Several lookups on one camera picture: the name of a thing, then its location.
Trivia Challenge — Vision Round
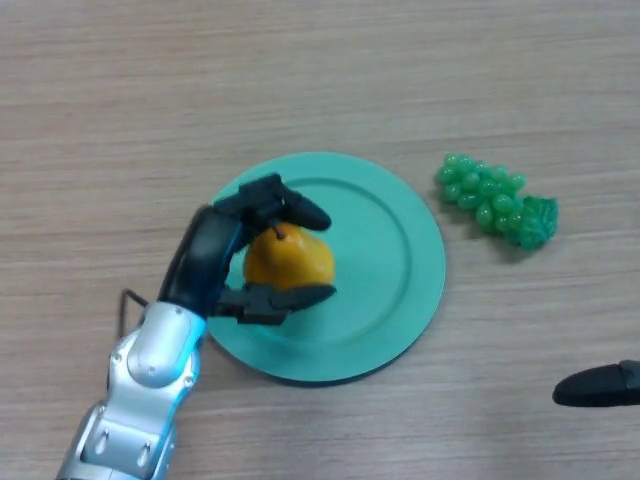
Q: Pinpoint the green round plate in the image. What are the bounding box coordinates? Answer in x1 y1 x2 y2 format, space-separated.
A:
204 152 446 386

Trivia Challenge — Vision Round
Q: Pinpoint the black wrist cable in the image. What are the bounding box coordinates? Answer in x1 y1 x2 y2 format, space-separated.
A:
118 288 151 341

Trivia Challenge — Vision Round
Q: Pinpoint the yellow pear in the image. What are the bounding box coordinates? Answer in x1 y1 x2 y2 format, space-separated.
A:
243 223 335 292

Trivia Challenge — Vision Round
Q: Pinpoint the green grape bunch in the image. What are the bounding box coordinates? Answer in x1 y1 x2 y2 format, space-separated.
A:
434 152 560 251

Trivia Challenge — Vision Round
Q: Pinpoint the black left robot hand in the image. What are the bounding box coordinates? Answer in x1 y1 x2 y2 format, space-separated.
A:
157 173 337 326

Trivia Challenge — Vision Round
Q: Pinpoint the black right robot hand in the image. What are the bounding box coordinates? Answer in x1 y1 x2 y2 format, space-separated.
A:
552 359 640 409

